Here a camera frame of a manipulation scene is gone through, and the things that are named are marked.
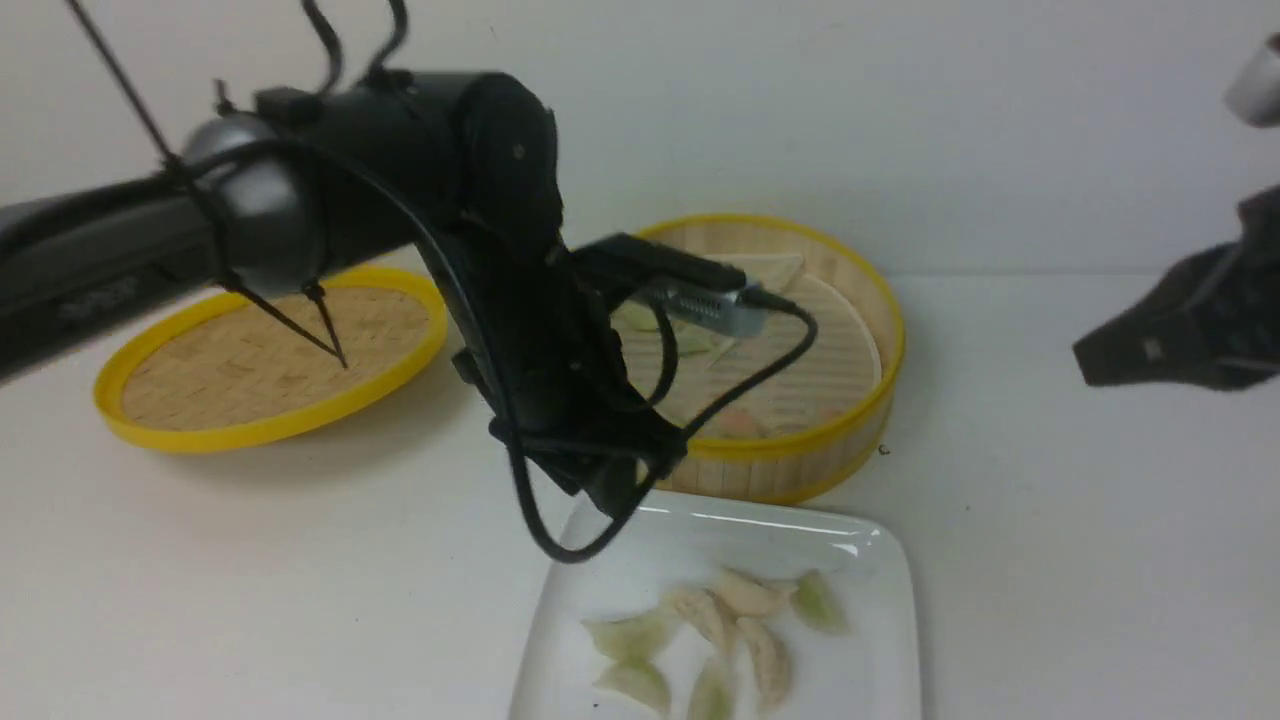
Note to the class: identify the white square plate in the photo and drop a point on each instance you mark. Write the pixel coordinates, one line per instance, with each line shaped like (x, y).
(870, 672)

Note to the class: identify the green dumpling plate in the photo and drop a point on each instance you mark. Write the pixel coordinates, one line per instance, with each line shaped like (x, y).
(640, 682)
(818, 606)
(713, 696)

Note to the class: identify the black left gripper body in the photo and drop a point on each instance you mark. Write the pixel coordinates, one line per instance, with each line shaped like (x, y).
(526, 312)

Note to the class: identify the green dumpling plate bottom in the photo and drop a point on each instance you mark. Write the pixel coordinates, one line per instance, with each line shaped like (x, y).
(713, 696)

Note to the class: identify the pink dumpling in steamer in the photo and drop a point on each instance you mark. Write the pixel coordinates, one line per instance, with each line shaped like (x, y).
(739, 423)

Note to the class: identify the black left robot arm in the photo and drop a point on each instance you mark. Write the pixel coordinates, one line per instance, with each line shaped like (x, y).
(463, 166)

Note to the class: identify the yellow rimmed bamboo steamer basket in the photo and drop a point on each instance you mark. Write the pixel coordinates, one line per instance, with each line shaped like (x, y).
(798, 467)

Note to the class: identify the green dumpling plate left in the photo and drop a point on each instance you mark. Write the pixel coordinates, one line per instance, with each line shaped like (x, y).
(640, 682)

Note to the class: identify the white dumpling plate top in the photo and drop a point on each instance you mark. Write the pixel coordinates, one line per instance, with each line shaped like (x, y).
(750, 597)

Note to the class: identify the white dumpling plate lower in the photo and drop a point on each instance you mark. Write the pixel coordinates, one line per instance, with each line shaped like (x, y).
(770, 662)

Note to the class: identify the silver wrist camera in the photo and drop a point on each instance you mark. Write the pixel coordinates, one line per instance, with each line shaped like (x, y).
(715, 296)

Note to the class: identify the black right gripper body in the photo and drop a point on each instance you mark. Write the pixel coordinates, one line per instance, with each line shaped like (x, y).
(1212, 321)

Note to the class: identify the white dumpling plate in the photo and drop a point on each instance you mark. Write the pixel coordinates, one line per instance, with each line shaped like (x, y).
(706, 614)
(750, 597)
(770, 662)

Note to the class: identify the yellow rimmed bamboo steamer lid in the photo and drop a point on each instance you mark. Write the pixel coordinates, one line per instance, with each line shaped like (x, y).
(221, 374)

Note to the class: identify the white dumpling plate centre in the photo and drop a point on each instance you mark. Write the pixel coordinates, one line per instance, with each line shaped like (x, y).
(706, 614)

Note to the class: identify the green dumpling plate right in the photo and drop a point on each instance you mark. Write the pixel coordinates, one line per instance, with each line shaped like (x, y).
(818, 606)

